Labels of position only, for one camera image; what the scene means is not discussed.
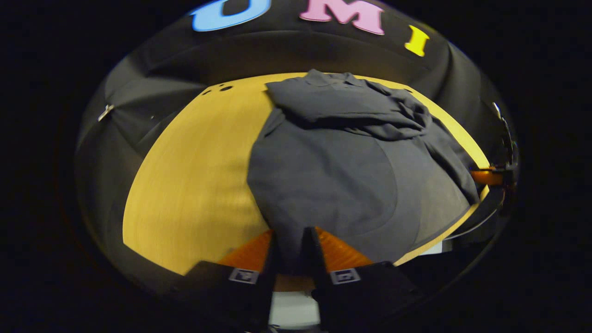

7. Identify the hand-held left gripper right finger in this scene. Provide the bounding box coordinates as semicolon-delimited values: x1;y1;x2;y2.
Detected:
303;227;424;331

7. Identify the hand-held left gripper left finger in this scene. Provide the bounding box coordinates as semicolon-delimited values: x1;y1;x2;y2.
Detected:
183;230;278;331

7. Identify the grey collared shirt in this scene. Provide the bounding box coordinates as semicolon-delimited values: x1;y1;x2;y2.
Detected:
247;69;481;278

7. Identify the black backdrop cloth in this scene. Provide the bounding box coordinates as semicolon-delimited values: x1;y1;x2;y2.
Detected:
74;0;516;259

